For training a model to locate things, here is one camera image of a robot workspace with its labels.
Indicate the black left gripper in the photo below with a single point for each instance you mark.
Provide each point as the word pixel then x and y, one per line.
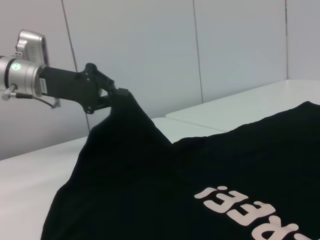
pixel 70 86

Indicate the black t-shirt with FREE print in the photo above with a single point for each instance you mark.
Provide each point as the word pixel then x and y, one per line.
pixel 150 175

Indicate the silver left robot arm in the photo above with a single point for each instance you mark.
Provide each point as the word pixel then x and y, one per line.
pixel 22 75

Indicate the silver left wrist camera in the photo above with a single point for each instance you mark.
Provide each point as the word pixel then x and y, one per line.
pixel 32 46

